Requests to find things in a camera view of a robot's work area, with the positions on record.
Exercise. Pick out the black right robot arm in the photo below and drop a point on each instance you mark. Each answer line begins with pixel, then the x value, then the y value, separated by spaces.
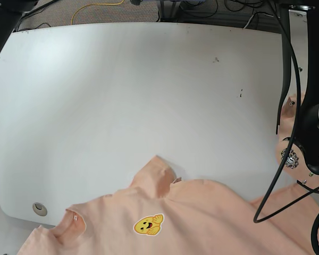
pixel 11 12

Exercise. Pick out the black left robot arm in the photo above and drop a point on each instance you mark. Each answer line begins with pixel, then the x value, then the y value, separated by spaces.
pixel 305 133

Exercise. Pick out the left table grommet hole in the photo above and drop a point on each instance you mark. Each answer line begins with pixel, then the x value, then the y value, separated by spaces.
pixel 39 209

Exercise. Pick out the peach T-shirt with emoji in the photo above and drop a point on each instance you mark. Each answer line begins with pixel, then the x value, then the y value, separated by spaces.
pixel 162 214

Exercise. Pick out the black tripod legs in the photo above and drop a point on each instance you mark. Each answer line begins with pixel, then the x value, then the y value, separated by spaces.
pixel 34 12

